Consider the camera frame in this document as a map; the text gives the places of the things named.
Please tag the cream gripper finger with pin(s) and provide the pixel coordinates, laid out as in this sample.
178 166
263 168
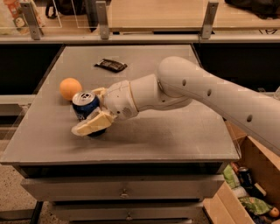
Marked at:
100 91
96 121

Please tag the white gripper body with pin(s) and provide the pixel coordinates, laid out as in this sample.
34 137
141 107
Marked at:
119 99

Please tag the blue pepsi can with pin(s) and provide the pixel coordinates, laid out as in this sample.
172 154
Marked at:
86 106

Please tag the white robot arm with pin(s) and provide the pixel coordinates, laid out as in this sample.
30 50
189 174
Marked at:
176 83

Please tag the dark can in box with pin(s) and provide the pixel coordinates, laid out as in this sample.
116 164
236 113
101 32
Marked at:
245 177

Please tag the black snack bar wrapper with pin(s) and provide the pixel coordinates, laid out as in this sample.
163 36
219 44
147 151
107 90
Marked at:
111 65

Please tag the orange fruit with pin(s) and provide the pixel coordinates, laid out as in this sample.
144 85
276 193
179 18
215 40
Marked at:
69 87

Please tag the grey drawer cabinet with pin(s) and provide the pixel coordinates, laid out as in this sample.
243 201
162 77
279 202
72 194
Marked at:
192 140

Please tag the upper grey drawer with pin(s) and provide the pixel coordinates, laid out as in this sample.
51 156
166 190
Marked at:
190 187

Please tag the grey drawer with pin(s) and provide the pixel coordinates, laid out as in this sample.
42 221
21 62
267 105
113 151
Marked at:
127 211
190 187

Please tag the lower grey drawer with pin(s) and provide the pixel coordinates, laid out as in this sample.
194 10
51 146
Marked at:
127 211

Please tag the black bag top left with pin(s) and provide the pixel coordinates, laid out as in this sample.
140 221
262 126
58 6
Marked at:
64 7

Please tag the white orange packaged bag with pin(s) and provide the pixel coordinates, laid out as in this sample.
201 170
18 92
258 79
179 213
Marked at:
12 19

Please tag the light green packet in box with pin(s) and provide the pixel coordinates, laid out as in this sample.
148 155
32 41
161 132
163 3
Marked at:
230 177

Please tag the cardboard box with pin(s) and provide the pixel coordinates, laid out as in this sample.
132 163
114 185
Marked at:
251 192

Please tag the dark object top right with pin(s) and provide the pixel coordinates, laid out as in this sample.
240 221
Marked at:
262 8

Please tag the green snack bag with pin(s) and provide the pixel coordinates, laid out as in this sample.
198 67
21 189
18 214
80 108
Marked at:
255 206

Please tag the middle metal bracket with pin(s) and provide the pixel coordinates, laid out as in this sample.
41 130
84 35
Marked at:
101 9

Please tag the metal bracket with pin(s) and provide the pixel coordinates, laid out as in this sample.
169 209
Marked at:
208 22
101 9
31 19

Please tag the left metal bracket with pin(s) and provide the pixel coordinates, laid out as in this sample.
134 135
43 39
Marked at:
31 19

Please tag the right metal bracket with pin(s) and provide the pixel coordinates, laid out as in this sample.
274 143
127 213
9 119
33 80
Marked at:
208 22

